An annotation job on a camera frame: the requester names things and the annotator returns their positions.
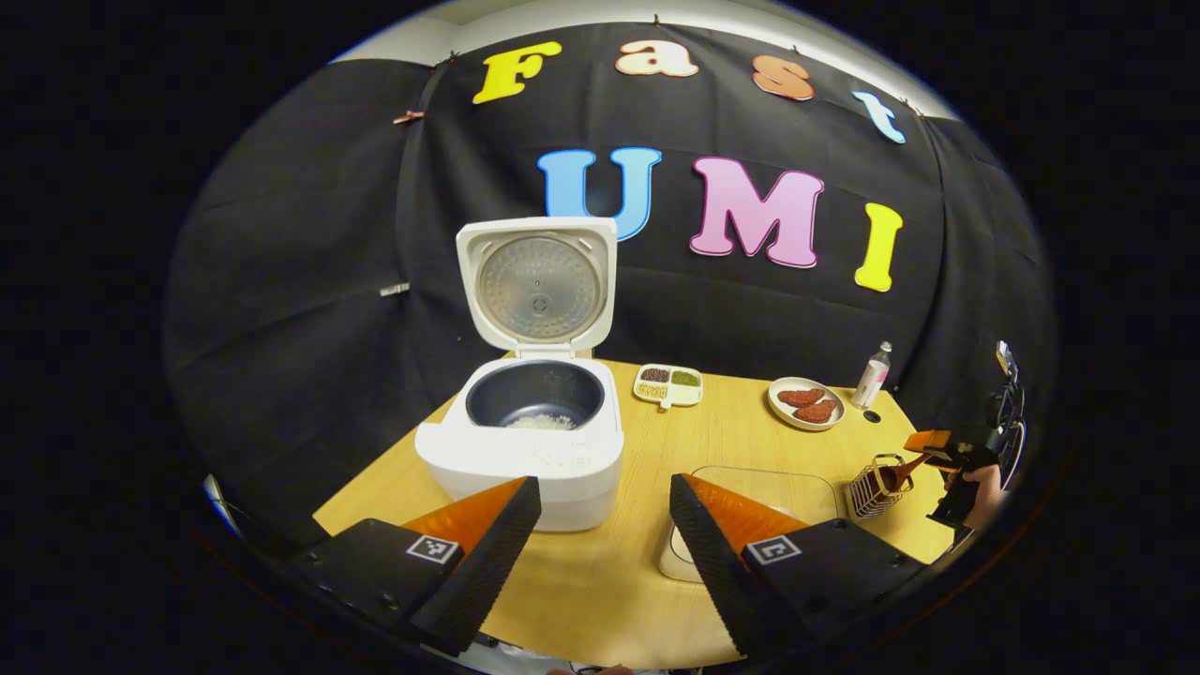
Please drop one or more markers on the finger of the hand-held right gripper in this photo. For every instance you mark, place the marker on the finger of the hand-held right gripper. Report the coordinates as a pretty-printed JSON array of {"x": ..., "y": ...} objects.
[
  {"x": 949, "y": 459},
  {"x": 928, "y": 441}
]

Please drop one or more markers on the clear box of rice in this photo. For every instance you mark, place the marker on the clear box of rice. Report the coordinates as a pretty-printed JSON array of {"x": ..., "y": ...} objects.
[{"x": 680, "y": 558}]

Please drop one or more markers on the white divided dish of beans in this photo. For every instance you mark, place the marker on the white divided dish of beans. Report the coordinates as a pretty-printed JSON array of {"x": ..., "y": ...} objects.
[{"x": 667, "y": 401}]

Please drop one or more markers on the white cloth clip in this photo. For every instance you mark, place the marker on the white cloth clip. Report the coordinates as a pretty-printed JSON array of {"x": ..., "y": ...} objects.
[{"x": 394, "y": 289}]

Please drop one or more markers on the white rice cooker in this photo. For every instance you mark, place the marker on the white rice cooker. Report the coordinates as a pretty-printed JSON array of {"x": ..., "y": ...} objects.
[{"x": 562, "y": 469}]

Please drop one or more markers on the black backdrop cloth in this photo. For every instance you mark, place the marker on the black backdrop cloth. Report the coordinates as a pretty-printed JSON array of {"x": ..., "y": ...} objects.
[{"x": 281, "y": 281}]

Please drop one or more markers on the white round plate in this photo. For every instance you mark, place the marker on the white round plate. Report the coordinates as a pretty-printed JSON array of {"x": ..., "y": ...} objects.
[{"x": 783, "y": 412}]

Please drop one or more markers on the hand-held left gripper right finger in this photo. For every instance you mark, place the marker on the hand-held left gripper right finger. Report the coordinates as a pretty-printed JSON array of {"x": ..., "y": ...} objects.
[{"x": 712, "y": 562}]

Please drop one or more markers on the red sausage piece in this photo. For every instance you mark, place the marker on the red sausage piece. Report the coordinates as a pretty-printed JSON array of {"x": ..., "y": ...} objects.
[
  {"x": 816, "y": 412},
  {"x": 802, "y": 397}
]

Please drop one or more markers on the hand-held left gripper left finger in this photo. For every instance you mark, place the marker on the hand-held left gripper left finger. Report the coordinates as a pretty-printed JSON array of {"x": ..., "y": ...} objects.
[{"x": 492, "y": 562}]

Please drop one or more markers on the copper cloth clip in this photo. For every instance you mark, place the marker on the copper cloth clip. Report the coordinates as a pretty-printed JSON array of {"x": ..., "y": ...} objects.
[{"x": 408, "y": 116}]

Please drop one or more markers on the small bottle with pink label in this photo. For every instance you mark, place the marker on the small bottle with pink label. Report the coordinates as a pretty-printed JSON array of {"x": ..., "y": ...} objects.
[{"x": 870, "y": 384}]

